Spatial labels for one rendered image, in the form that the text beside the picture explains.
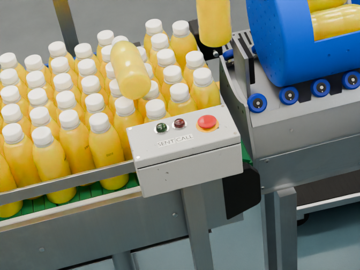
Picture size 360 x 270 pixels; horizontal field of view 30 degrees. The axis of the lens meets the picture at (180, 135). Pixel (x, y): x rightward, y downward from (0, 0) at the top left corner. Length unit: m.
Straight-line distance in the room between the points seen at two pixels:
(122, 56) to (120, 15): 2.40
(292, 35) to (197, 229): 0.45
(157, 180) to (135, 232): 0.28
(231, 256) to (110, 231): 1.01
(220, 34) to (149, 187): 0.33
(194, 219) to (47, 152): 0.33
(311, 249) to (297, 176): 0.74
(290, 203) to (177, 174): 0.60
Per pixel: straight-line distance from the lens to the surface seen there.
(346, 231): 2.52
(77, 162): 1.43
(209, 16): 1.32
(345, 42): 1.46
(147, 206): 1.47
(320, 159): 1.71
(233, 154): 1.27
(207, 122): 1.25
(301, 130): 1.58
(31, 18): 3.99
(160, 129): 1.26
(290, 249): 1.94
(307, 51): 1.43
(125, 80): 1.36
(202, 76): 1.42
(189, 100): 1.41
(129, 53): 1.42
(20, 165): 1.43
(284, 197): 1.78
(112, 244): 1.54
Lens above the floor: 1.92
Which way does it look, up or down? 41 degrees down
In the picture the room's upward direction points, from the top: 9 degrees counter-clockwise
